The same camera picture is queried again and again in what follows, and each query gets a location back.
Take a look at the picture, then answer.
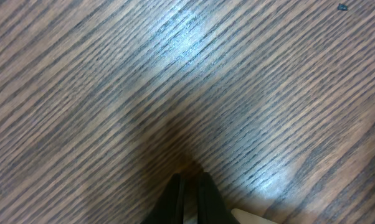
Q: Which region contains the red M wooden block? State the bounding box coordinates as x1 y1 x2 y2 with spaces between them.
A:
231 208 277 224

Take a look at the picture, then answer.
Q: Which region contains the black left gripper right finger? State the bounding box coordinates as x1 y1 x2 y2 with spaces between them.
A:
197 172 239 224

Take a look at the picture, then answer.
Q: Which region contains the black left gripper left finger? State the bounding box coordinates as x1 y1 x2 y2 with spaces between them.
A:
141 174 183 224

